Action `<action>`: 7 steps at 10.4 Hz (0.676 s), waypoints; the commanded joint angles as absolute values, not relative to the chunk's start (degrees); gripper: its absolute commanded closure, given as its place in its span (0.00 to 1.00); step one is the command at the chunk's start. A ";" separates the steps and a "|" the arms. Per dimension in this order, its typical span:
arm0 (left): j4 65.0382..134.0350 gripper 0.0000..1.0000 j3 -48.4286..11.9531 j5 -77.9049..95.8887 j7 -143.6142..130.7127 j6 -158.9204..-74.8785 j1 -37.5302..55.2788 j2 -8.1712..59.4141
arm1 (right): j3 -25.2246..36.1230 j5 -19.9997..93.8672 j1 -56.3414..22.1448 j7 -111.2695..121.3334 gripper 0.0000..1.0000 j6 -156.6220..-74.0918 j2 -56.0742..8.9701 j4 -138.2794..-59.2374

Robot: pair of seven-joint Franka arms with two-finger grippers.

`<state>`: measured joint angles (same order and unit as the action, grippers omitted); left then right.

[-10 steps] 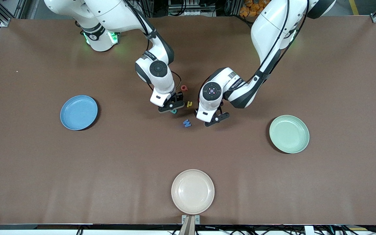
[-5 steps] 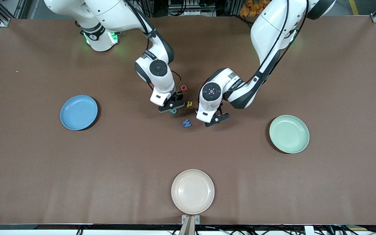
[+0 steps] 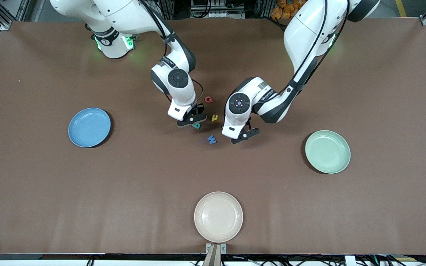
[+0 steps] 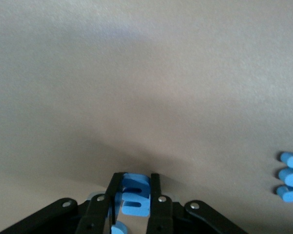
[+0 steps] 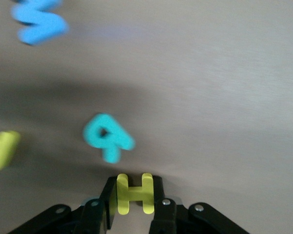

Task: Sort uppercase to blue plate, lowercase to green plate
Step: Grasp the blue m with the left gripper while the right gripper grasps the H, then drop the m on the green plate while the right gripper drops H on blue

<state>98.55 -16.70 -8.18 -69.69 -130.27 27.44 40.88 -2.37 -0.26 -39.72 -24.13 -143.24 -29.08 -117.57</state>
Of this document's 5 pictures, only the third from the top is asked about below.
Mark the green plate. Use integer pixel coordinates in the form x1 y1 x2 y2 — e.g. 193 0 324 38
305 130 351 174

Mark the bag of orange objects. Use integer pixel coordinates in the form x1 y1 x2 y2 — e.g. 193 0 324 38
271 0 304 20

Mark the blue plate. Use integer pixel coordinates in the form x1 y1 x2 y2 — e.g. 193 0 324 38
68 108 111 148

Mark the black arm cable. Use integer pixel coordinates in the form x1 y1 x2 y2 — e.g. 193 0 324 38
289 0 349 89
139 0 204 106

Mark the beige plate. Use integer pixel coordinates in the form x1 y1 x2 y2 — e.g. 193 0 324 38
194 191 244 243

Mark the brown table cover sheet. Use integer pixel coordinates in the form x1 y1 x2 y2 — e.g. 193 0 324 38
0 18 426 255

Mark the grey metal equipment rack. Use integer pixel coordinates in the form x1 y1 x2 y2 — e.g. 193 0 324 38
190 0 246 20

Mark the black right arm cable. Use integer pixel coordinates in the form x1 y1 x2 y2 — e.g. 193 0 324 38
139 0 204 106

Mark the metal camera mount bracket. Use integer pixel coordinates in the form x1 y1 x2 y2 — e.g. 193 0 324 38
203 243 227 266

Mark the silver table edge rail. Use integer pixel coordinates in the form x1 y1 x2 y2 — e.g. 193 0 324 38
0 253 426 263

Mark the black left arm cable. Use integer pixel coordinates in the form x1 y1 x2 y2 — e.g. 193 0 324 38
289 0 349 89

